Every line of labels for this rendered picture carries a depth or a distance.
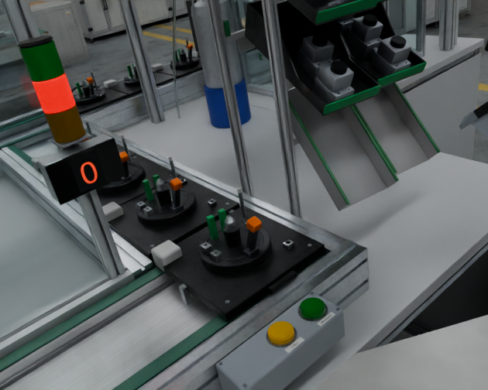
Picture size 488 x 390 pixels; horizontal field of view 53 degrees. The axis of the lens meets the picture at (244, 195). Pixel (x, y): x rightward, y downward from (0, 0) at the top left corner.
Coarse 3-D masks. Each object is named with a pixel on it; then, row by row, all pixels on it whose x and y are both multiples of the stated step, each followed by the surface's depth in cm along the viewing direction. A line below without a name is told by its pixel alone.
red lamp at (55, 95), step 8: (48, 80) 72; (56, 80) 72; (64, 80) 73; (40, 88) 72; (48, 88) 72; (56, 88) 72; (64, 88) 73; (40, 96) 73; (48, 96) 72; (56, 96) 73; (64, 96) 73; (72, 96) 75; (48, 104) 73; (56, 104) 73; (64, 104) 74; (72, 104) 75; (48, 112) 74; (56, 112) 74
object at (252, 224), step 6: (246, 216) 86; (246, 222) 83; (252, 222) 83; (258, 222) 83; (252, 228) 83; (258, 228) 83; (252, 234) 84; (252, 240) 85; (246, 246) 88; (252, 246) 87
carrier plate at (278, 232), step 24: (240, 216) 104; (264, 216) 103; (192, 240) 99; (312, 240) 93; (168, 264) 93; (192, 264) 92; (264, 264) 89; (288, 264) 87; (192, 288) 86; (216, 288) 85; (240, 288) 84; (264, 288) 83; (216, 312) 82; (240, 312) 81
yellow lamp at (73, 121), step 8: (64, 112) 74; (72, 112) 75; (48, 120) 75; (56, 120) 74; (64, 120) 75; (72, 120) 75; (80, 120) 77; (56, 128) 75; (64, 128) 75; (72, 128) 76; (80, 128) 77; (56, 136) 76; (64, 136) 76; (72, 136) 76; (80, 136) 77
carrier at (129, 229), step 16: (176, 176) 114; (160, 192) 108; (192, 192) 113; (208, 192) 116; (112, 208) 112; (128, 208) 115; (144, 208) 107; (160, 208) 109; (176, 208) 106; (192, 208) 108; (208, 208) 109; (224, 208) 108; (112, 224) 110; (128, 224) 109; (144, 224) 108; (160, 224) 106; (176, 224) 105; (192, 224) 104; (128, 240) 104; (144, 240) 102; (160, 240) 101; (176, 240) 101
